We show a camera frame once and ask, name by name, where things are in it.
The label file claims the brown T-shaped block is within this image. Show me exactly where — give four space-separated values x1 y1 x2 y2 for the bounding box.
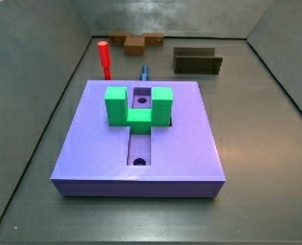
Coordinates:
108 32 164 56

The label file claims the black angle fixture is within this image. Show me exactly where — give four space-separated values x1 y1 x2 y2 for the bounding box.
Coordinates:
172 47 223 75

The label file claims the green U-shaped block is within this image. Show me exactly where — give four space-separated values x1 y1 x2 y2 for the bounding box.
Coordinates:
104 87 173 134

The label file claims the purple base block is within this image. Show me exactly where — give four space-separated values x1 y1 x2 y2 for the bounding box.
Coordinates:
51 80 225 197

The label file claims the blue peg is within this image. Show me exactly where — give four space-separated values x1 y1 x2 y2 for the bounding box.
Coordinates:
140 65 148 80

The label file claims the red peg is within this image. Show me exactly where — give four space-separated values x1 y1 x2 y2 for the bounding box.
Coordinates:
97 41 111 80

